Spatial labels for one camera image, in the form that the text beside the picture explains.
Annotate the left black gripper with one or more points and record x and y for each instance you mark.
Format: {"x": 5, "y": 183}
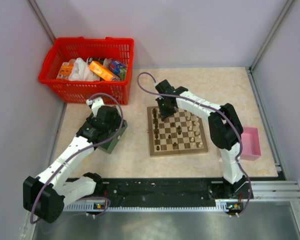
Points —
{"x": 116, "y": 124}

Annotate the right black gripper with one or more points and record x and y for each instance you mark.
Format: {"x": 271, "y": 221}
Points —
{"x": 164, "y": 115}

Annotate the wooden chess board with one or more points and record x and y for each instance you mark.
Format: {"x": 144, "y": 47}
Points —
{"x": 179, "y": 134}

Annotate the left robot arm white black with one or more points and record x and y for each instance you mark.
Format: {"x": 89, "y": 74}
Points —
{"x": 46, "y": 195}

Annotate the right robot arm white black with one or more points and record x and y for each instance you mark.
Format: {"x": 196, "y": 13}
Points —
{"x": 225, "y": 128}

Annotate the dark green box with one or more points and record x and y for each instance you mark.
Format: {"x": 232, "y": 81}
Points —
{"x": 113, "y": 143}

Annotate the orange snack box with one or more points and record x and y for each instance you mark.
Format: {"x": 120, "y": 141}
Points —
{"x": 101, "y": 71}

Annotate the white plastic bag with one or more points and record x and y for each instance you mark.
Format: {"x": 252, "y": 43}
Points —
{"x": 81, "y": 72}

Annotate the red plastic basket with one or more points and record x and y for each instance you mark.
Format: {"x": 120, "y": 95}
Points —
{"x": 68, "y": 49}

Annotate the blue red package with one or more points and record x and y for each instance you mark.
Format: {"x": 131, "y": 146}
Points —
{"x": 117, "y": 67}

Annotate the orange carton in basket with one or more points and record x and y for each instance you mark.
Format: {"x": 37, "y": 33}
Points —
{"x": 65, "y": 71}

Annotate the pink plastic box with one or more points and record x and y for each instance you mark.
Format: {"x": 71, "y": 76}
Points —
{"x": 251, "y": 144}

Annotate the grey cable duct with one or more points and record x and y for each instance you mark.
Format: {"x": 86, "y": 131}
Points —
{"x": 92, "y": 207}

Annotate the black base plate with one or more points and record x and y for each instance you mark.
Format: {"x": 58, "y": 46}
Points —
{"x": 169, "y": 192}

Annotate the aluminium frame rail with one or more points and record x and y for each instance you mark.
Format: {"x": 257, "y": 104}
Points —
{"x": 268, "y": 190}

